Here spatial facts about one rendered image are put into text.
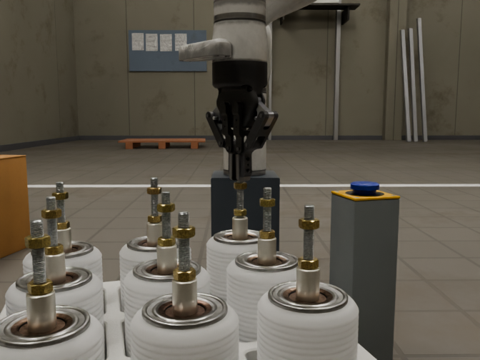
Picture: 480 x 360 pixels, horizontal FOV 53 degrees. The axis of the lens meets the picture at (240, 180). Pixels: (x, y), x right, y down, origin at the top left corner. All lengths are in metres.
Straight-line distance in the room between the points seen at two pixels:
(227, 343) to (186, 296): 0.05
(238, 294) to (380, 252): 0.23
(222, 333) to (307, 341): 0.08
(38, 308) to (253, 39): 0.41
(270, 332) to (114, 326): 0.22
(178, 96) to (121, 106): 1.06
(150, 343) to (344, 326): 0.17
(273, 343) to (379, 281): 0.29
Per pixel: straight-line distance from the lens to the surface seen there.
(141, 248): 0.64
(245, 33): 0.64
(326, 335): 0.45
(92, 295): 0.53
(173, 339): 0.41
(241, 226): 0.68
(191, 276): 0.43
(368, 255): 0.69
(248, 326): 0.57
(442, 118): 9.74
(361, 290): 0.70
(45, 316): 0.43
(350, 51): 9.26
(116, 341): 0.57
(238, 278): 0.55
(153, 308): 0.45
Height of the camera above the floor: 0.42
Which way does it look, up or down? 7 degrees down
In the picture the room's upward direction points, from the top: straight up
